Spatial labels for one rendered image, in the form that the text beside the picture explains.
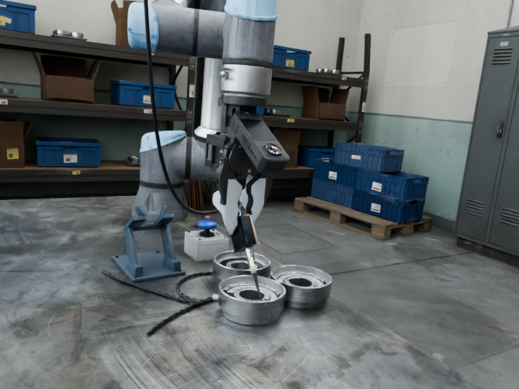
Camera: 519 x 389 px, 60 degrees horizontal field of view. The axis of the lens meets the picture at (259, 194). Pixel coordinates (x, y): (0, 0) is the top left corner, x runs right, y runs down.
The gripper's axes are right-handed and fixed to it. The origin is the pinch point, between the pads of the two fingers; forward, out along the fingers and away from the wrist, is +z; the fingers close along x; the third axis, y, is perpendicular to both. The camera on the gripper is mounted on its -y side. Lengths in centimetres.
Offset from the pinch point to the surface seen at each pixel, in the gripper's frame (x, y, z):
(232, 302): 4.0, -5.2, 9.7
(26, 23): -14, 353, -65
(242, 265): -7.1, 10.0, 11.0
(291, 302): -7.7, -4.7, 12.1
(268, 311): -0.4, -8.4, 10.7
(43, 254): 23.3, 34.4, 13.2
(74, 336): 24.8, 0.2, 13.2
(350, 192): -299, 267, 62
